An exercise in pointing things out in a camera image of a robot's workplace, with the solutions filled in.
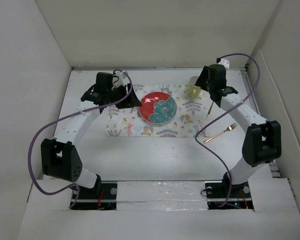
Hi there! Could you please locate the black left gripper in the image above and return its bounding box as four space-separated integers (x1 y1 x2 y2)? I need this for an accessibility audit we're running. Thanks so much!
106 83 141 109

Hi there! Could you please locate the pale green mug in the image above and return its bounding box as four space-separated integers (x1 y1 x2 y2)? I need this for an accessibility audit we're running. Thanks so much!
184 76 202 100

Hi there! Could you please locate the red and teal plate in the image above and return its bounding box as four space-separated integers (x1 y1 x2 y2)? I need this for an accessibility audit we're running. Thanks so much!
138 91 177 125

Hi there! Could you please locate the copper spoon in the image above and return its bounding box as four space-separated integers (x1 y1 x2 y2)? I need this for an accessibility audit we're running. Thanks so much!
207 102 214 116

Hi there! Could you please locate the copper fork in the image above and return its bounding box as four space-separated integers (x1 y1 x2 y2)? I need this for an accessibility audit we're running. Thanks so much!
203 123 238 144

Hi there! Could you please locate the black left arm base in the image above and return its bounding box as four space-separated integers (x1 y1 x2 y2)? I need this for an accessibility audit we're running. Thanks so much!
70 181 118 211

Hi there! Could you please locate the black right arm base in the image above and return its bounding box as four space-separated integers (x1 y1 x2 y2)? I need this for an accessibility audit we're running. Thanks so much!
200 174 254 210

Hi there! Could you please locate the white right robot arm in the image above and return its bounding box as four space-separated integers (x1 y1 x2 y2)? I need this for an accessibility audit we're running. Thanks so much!
195 56 282 197

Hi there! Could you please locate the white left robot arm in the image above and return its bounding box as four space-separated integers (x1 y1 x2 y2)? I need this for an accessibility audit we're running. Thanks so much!
40 69 142 199

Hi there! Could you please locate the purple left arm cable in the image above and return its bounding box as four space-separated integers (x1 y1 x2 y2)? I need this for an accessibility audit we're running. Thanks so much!
27 69 134 210

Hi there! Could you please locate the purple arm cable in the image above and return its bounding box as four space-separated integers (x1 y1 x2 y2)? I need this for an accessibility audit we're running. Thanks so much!
194 52 262 208
27 69 134 210

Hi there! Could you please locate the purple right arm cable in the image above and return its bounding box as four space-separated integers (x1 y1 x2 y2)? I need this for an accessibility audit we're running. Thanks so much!
194 52 262 208

